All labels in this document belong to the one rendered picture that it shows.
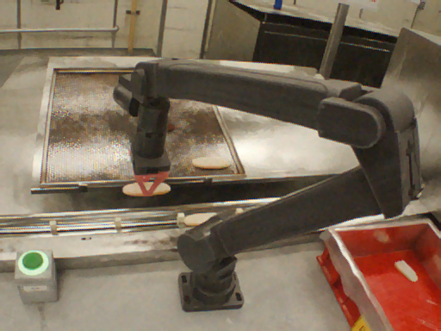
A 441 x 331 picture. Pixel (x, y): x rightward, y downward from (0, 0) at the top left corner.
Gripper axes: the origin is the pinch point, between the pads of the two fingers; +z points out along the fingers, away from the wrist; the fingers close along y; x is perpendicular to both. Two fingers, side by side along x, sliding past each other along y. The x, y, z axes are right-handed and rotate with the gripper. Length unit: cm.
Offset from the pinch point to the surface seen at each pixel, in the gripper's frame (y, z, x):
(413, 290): 32, 10, 57
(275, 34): -161, 11, 112
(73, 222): -0.4, 9.8, -15.4
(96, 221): -0.2, 9.7, -10.4
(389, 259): 22, 10, 57
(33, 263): 14.9, 3.8, -22.9
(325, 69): -74, 0, 92
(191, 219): 2.4, 8.3, 10.6
